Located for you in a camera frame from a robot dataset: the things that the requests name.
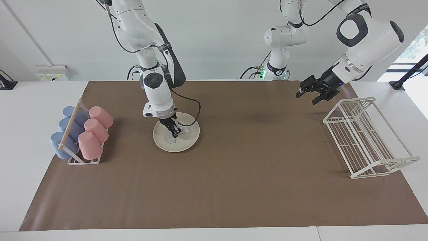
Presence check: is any cream round plate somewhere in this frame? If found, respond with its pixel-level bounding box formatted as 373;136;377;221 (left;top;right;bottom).
153;112;200;153

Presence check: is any pink plastic cup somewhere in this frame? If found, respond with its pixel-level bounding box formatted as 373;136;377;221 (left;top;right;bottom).
89;106;114;129
84;118;109;143
78;131;103;160

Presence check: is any brown table mat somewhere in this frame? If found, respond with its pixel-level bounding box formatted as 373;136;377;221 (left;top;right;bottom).
19;80;428;231

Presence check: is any blue plastic cup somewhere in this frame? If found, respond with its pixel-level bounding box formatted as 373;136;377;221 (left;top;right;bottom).
58;118;84;141
50;132;80;159
62;106;89;127

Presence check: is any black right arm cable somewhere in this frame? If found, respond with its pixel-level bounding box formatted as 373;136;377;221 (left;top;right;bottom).
97;0;201;127

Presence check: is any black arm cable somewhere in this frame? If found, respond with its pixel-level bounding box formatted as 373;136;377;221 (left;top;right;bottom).
297;0;346;27
97;0;201;127

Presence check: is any black left base cable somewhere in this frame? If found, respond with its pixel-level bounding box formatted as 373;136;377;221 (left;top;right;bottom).
240;50;271;80

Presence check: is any black base cable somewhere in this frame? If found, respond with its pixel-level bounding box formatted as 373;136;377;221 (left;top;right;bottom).
240;50;271;80
127;65;141;81

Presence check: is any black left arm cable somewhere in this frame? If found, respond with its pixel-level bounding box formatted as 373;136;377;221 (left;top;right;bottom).
297;0;346;27

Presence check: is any black right base cable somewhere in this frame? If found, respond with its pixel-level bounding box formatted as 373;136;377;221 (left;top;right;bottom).
127;65;141;81

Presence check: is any white wire dish rack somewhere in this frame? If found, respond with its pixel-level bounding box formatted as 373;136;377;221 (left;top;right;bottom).
323;97;421;179

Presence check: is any white wall outlet box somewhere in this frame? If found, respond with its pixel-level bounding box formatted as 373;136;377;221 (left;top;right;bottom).
36;65;71;82

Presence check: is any small black clamp mount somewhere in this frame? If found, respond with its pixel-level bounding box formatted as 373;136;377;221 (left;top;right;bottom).
0;70;18;91

